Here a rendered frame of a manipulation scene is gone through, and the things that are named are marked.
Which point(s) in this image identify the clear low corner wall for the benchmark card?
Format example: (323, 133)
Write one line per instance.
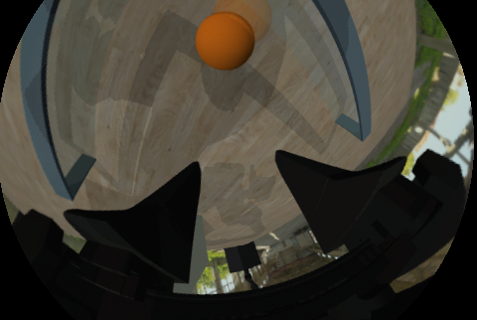
(80, 38)

